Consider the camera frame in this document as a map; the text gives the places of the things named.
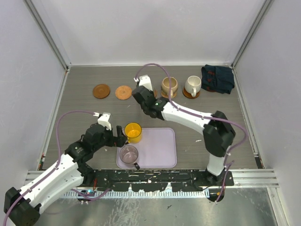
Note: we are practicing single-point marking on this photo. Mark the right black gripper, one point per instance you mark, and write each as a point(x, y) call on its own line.
point(151, 92)

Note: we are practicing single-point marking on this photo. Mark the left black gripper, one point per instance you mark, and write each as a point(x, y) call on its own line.
point(117, 141)

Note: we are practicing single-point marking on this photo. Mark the yellow glass mug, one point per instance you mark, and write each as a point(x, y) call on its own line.
point(133, 132)

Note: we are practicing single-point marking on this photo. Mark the wooden coaster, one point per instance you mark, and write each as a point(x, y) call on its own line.
point(155, 93)
point(101, 91)
point(189, 95)

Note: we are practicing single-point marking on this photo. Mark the woven rattan coaster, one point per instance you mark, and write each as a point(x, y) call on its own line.
point(123, 92)
point(166, 95)

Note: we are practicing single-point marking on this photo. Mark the beige ceramic mug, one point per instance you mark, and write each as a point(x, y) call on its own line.
point(169, 85)

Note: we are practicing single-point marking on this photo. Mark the white ceramic mug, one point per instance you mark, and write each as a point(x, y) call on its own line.
point(193, 85)

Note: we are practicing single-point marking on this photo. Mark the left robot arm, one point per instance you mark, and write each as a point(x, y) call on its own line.
point(25, 205)

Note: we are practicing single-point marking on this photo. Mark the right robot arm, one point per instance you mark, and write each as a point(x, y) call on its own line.
point(217, 133)

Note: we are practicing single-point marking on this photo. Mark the clear purple glass mug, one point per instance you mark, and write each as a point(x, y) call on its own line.
point(129, 157)

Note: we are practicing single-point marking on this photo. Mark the lavender plastic tray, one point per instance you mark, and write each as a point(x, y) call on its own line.
point(157, 148)

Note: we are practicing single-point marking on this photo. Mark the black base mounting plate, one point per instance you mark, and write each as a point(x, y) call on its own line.
point(152, 180)

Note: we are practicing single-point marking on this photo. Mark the dark blue folded cloth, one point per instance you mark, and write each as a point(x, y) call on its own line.
point(218, 79)

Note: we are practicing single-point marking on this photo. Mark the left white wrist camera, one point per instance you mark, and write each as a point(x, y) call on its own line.
point(103, 119)

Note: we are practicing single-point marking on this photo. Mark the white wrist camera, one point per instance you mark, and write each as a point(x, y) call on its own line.
point(103, 119)
point(144, 81)

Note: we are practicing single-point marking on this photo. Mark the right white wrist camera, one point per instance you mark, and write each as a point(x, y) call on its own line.
point(144, 81)

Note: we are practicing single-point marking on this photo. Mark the slotted white cable duct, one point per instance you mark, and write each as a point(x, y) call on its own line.
point(168, 193)

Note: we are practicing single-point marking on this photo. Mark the left aluminium frame post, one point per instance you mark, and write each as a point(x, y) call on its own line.
point(46, 33)

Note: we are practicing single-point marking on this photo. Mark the aluminium frame post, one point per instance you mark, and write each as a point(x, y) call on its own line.
point(46, 33)
point(251, 32)

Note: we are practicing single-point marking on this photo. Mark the front aluminium rail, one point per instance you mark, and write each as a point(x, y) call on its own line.
point(254, 178)

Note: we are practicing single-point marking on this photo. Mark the right aluminium frame post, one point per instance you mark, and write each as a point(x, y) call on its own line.
point(251, 32)

